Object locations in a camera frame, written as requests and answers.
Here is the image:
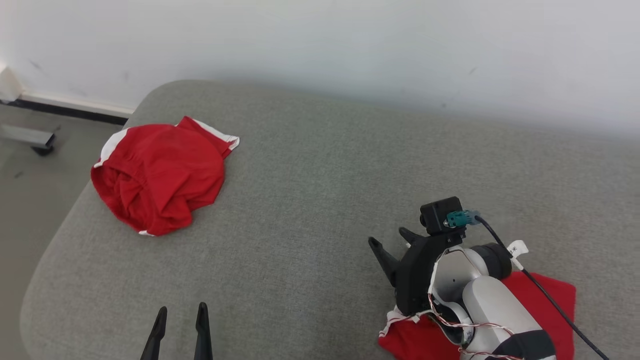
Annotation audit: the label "white wall box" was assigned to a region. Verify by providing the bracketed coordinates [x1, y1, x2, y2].
[0, 64, 24, 104]

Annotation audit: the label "teal cable connector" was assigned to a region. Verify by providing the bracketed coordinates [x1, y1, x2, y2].
[443, 209, 481, 229]

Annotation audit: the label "grey metal leg with castor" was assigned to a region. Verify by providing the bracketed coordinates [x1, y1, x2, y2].
[0, 123, 60, 157]

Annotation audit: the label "dark wall baseboard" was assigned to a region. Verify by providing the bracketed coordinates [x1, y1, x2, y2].
[0, 91, 136, 126]

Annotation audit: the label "red white twisted wires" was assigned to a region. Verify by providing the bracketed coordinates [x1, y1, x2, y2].
[426, 295, 527, 360]

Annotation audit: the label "black cable with white tag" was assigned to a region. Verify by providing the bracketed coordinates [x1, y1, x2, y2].
[475, 214, 612, 360]

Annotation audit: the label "red shorts with white stripe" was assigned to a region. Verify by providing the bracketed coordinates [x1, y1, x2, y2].
[90, 115, 241, 237]

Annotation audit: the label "red Bulls 23 jersey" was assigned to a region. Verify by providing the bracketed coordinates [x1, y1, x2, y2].
[378, 270, 577, 360]

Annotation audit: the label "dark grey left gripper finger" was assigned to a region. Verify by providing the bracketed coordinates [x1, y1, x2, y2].
[139, 306, 168, 360]
[193, 301, 214, 360]

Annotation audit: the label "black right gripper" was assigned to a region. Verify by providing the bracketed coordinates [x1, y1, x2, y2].
[368, 227, 466, 317]

